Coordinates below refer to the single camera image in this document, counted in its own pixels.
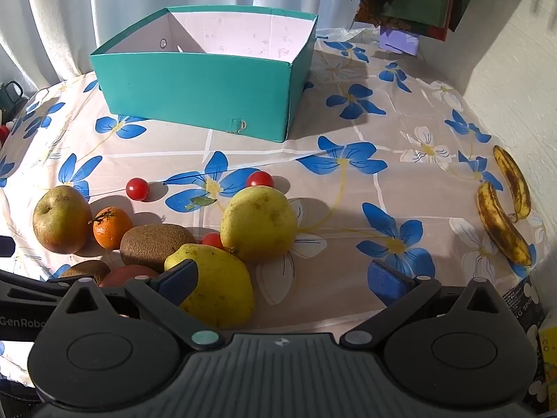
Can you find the brown kiwi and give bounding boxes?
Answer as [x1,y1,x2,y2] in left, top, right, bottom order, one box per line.
[119,224,196,273]
[58,260,111,286]

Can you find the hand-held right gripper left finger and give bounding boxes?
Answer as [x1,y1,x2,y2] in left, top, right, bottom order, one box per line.
[65,259,221,351]

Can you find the blue floral tablecloth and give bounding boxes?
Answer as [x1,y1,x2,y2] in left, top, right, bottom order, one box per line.
[0,26,549,386]

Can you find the green-brown apple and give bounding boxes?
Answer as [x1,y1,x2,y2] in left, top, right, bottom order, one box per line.
[33,185,93,255]

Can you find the yellow quince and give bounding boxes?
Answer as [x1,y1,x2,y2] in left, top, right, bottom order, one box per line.
[164,244,255,329]

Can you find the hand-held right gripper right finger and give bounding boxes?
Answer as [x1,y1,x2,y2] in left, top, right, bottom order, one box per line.
[339,260,511,351]

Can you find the dark printed carton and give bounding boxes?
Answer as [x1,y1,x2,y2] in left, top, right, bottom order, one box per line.
[500,276,547,403]

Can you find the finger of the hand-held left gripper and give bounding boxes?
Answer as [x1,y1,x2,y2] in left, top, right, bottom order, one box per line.
[0,269,74,302]

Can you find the teal cardboard box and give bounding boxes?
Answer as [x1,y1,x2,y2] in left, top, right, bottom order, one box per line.
[89,6,319,144]

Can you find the red cherry tomato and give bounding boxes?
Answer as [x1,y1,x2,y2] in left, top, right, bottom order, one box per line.
[126,177,150,201]
[246,171,275,189]
[199,232,225,251]

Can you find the yellow packet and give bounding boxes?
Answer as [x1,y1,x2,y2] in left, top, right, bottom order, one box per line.
[537,320,557,379]

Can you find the spotted yellow banana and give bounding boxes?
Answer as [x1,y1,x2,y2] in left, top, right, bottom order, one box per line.
[477,181,532,266]
[493,145,532,220]

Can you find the reddish peach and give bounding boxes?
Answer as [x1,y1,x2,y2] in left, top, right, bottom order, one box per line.
[100,264,159,288]

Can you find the large yellow pear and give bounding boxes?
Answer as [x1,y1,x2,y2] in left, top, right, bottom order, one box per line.
[220,185,299,263]

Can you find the orange tangerine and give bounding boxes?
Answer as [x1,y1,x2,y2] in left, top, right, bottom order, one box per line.
[89,207,133,250]

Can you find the green mug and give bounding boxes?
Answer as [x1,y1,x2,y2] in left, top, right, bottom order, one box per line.
[0,80,24,111]

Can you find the purple small box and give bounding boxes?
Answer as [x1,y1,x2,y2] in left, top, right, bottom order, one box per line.
[379,25,421,56]

